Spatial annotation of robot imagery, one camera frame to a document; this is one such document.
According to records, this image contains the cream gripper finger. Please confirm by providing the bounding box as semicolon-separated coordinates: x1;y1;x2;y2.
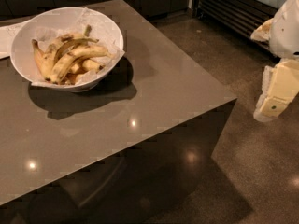
250;19;273;42
253;59;299;122

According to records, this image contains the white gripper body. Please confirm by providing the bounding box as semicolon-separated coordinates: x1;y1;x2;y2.
269;0;299;59

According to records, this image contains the spotted yellow banana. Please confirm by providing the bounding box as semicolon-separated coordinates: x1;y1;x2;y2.
50;45;114;84

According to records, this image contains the lower small banana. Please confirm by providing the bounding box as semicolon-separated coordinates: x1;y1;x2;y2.
69;59;105;75

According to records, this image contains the curved brown-edged banana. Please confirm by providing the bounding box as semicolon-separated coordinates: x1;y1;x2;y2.
54;37;98;62

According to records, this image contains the white paper bowl liner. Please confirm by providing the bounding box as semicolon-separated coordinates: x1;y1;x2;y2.
27;7;124;92

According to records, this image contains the left yellow banana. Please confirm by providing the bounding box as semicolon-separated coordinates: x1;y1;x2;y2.
31;39;56;80

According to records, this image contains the white bowl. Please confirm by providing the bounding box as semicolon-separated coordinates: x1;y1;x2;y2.
9;7;125;93

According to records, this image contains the white paper sheet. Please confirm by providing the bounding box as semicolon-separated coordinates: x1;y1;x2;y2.
0;21;26;59

